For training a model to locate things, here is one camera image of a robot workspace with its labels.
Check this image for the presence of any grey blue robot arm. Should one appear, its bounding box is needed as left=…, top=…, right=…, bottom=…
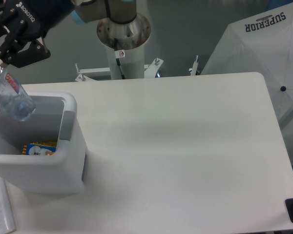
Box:
left=0, top=0, right=137, bottom=68

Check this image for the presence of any white plastic trash can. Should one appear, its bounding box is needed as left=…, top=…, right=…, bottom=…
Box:
left=0, top=92, right=87, bottom=194

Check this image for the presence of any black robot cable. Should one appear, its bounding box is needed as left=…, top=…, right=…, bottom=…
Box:
left=113, top=38, right=126, bottom=80

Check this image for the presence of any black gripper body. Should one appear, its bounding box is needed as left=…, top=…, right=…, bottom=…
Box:
left=3, top=0, right=75, bottom=41

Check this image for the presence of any colourful snack wrapper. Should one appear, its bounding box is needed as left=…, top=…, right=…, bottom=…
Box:
left=22, top=140, right=57, bottom=156

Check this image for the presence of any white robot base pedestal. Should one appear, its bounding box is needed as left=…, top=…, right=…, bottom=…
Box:
left=97, top=13, right=151, bottom=80

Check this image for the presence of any crushed clear plastic bottle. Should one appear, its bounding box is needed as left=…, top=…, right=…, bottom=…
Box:
left=0, top=66, right=36, bottom=121

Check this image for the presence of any white superior umbrella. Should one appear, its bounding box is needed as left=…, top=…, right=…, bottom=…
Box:
left=202, top=2, right=293, bottom=128

